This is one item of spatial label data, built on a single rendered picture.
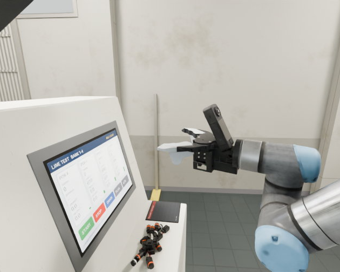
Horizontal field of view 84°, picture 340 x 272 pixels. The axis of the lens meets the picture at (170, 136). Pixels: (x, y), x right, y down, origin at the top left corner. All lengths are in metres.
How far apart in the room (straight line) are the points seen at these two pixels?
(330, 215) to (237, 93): 2.51
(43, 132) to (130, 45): 2.36
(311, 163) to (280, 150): 0.06
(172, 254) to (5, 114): 0.69
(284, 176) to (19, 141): 0.58
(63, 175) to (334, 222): 0.58
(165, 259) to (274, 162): 0.55
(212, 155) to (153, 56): 2.36
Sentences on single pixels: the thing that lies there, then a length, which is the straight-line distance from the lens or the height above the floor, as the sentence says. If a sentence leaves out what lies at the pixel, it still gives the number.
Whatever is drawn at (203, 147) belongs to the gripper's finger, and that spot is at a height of 1.45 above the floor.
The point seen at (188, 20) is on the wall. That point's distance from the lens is 2.82.
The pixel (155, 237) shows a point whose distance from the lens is 0.87.
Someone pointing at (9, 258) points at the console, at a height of 1.28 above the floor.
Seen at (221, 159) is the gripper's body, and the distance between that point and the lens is 0.51.
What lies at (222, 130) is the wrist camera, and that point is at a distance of 0.47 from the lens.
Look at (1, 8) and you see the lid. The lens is 0.32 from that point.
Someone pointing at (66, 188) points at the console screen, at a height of 1.33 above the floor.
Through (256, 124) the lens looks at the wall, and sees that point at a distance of 2.93.
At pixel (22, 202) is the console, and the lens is 0.53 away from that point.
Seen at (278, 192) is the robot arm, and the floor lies 1.37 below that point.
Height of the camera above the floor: 1.60
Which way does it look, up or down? 15 degrees down
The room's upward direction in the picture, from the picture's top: straight up
